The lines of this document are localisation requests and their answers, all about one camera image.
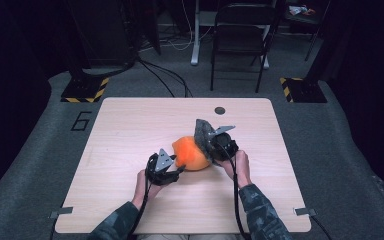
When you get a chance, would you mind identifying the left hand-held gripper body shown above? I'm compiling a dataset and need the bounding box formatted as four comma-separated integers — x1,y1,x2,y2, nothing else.
145,148,180,186

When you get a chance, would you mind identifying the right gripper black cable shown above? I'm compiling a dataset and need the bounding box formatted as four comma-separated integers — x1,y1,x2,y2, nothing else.
218,141,250,240

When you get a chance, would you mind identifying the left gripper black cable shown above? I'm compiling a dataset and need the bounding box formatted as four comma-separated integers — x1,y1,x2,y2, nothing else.
126,156,154,240

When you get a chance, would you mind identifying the white desk frame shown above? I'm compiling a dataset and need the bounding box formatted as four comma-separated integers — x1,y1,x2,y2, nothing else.
190,0,271,69

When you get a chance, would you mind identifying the black curtain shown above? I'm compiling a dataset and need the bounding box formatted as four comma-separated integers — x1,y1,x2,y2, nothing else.
0,0,54,201
324,0,384,214

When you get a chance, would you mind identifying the person's right hand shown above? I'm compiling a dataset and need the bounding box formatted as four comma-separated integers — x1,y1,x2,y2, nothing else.
218,149,253,189

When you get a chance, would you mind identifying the white and orange small object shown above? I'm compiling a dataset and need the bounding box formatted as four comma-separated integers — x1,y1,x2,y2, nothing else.
288,4,316,17

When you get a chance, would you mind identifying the black striped-edge stand base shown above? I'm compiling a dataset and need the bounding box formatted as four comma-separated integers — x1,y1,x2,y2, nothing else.
279,77,328,104
60,76,110,104

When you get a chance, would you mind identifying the dark cabinet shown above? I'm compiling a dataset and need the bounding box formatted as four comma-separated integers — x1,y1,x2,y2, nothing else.
69,0,138,68

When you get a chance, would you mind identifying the black floor cable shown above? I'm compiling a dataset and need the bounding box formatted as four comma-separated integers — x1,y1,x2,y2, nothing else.
137,59,177,98
146,61,194,98

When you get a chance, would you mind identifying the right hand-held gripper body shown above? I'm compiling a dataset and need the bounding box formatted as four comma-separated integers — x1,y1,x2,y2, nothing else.
208,125,240,163

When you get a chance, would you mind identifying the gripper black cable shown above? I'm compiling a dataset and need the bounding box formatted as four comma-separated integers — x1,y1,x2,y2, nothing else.
218,141,250,240
126,156,154,240

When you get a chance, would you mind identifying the gray tape tab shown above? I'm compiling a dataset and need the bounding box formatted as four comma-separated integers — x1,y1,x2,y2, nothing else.
293,207,318,217
49,206,74,220

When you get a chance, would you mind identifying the person's left hand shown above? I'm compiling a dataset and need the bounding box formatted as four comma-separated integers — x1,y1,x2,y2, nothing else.
131,169,163,208

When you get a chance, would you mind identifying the orange plush toy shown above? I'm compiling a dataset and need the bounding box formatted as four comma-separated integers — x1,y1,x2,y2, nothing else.
172,135,212,172

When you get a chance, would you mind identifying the white cable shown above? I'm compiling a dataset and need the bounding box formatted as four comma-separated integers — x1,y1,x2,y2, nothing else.
166,0,195,52

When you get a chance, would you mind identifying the black folding chair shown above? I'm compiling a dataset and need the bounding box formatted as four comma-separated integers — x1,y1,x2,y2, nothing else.
209,2,281,94

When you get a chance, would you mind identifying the gray fluffy cloth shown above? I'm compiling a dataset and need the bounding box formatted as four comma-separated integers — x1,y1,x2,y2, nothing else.
193,118,226,166

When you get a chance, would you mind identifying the thin black table-corner cable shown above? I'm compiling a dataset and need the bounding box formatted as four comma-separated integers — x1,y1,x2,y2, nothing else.
309,214,333,240

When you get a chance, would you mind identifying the dark side table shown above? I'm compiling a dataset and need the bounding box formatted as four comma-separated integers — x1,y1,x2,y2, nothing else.
284,0,332,63

